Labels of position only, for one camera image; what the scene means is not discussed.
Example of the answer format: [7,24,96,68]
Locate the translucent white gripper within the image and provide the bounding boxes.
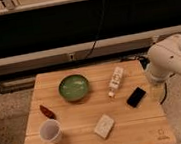
[150,84,165,103]

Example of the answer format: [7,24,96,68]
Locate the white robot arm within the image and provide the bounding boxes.
[144,34,181,104]

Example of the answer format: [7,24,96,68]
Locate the black smartphone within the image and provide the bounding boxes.
[126,87,146,108]

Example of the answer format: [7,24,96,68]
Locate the black hanging cable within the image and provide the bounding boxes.
[75,0,117,60]

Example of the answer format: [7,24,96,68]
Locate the red chili pepper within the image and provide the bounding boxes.
[39,105,56,119]

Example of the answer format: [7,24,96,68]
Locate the wooden folding table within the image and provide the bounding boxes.
[24,60,176,144]

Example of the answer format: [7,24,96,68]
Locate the white sponge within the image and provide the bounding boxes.
[94,114,114,139]

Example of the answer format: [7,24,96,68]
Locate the green ceramic bowl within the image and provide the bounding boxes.
[58,74,90,102]

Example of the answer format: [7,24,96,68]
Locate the clear bottle white label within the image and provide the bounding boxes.
[108,67,124,98]

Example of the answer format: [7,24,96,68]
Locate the white wall outlet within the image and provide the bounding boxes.
[69,54,75,61]

